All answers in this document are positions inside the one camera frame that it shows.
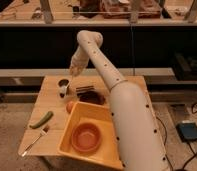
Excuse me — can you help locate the dish brush with wooden handle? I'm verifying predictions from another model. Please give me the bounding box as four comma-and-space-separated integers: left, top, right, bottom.
59, 79, 72, 98

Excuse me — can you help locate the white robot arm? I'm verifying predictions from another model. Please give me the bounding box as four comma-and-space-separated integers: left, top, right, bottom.
70, 30, 170, 171

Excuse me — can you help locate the small metal cup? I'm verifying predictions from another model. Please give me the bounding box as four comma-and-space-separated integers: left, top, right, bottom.
58, 79, 70, 87

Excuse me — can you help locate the striped dark block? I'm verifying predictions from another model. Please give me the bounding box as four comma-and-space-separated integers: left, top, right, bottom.
76, 85, 94, 93

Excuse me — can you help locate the wooden table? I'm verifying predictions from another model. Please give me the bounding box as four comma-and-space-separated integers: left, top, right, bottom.
17, 75, 166, 158

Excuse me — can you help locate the dark brown bowl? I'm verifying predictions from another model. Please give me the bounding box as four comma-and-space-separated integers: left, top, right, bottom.
79, 91, 105, 105

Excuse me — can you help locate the orange ball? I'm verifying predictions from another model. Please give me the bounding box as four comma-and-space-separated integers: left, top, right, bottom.
66, 101, 74, 113

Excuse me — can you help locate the green cucumber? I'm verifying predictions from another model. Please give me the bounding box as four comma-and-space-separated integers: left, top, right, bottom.
29, 111, 54, 129

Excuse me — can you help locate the yellow plastic tub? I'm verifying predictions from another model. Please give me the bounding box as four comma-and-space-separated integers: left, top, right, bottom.
58, 102, 123, 170

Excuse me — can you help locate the silver fork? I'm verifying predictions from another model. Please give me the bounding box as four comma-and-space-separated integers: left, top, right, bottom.
21, 125, 49, 157

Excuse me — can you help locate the orange bowl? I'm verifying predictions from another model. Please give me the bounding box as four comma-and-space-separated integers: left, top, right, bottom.
70, 122, 102, 154

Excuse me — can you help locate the black foot pedal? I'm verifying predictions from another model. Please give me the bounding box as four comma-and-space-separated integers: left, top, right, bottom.
176, 122, 197, 142

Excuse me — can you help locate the black cable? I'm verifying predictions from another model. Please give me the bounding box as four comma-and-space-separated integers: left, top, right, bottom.
156, 79, 197, 171

